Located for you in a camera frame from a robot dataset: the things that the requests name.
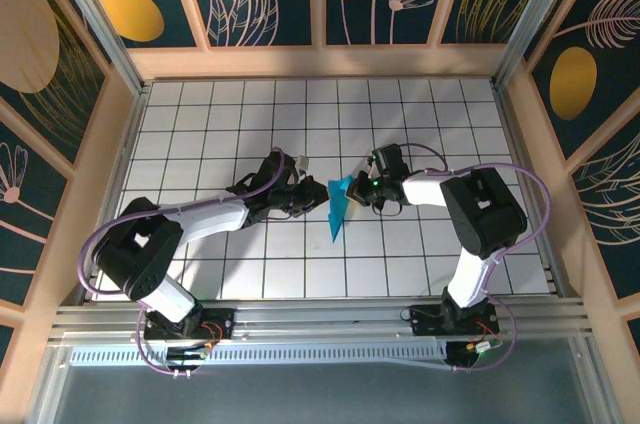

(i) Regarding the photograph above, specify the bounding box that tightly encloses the blue paper sheet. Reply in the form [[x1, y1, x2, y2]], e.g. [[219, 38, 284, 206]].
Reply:
[[325, 173, 360, 244]]

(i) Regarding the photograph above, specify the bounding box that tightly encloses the black right controller box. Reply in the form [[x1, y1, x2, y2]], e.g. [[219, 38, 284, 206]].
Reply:
[[444, 341, 504, 370]]

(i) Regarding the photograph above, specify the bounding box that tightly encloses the black controller box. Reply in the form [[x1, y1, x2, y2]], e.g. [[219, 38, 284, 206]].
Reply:
[[444, 341, 504, 370], [166, 343, 210, 379]]

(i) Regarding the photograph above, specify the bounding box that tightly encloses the black left controller box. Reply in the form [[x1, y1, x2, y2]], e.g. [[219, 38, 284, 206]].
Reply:
[[166, 343, 210, 379]]

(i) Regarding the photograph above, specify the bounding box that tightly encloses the aluminium frame rail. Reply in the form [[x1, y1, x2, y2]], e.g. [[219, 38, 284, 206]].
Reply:
[[47, 296, 594, 345]]

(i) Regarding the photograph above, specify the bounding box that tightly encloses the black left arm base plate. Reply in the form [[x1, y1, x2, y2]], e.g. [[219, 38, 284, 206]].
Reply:
[[143, 307, 236, 341]]

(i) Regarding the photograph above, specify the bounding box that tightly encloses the aluminium table side rail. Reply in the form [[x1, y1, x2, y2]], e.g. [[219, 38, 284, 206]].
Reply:
[[492, 78, 574, 298], [74, 83, 151, 305]]

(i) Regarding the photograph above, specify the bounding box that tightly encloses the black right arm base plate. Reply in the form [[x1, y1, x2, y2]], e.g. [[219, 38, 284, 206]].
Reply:
[[408, 302, 501, 336]]

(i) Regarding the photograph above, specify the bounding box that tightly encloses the white slotted cable duct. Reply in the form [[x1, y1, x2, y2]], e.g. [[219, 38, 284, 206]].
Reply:
[[69, 341, 451, 370]]

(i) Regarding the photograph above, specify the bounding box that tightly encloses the aluminium corner post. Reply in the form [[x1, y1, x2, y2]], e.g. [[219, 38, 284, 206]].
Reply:
[[491, 0, 587, 90], [42, 0, 151, 95]]

